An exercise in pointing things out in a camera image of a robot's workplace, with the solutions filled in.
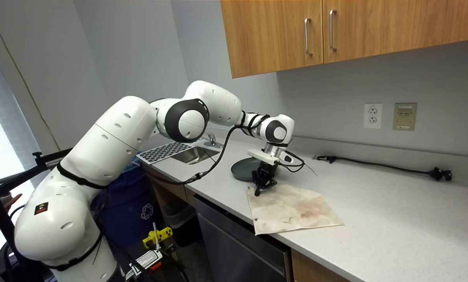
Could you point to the white stained cloth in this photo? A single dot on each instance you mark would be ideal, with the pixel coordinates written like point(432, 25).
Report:
point(285, 209)

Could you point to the wooden lower cabinet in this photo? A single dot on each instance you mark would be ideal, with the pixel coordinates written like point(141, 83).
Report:
point(305, 270)

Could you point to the dark green plate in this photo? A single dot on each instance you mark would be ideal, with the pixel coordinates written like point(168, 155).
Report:
point(244, 168)

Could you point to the black tripod stand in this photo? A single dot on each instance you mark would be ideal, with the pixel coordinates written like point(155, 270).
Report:
point(8, 198)

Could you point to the stainless dishwasher front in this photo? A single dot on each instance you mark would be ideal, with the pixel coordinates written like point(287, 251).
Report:
point(235, 253)

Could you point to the wooden cabinet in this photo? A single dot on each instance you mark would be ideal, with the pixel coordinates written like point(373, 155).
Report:
point(268, 35)
point(305, 270)

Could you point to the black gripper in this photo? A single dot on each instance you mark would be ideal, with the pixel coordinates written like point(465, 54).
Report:
point(263, 177)

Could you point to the silver cabinet handle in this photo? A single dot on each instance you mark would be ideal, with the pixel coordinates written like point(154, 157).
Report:
point(307, 46)
point(332, 14)

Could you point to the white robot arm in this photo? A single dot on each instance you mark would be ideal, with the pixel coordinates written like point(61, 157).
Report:
point(114, 140)

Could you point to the white wall outlet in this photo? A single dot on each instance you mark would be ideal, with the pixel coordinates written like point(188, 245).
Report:
point(373, 116)

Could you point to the beige wall switch plate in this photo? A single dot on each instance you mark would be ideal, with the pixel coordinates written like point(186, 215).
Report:
point(404, 116)

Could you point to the yellow clamp tool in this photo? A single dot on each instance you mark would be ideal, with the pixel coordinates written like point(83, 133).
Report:
point(157, 238)

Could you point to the right silver cabinet handle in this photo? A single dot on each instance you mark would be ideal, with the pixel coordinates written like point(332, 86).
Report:
point(332, 14)

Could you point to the left silver cabinet handle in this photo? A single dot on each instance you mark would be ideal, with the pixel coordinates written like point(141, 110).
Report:
point(307, 46)

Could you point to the wooden upper cabinet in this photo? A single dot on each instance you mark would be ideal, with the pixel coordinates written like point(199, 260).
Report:
point(268, 35)

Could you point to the stainless steel sink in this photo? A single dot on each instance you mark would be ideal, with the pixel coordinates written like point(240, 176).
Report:
point(199, 151)

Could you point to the blue recycling bin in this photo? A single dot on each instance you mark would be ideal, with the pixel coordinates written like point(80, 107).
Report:
point(127, 209)

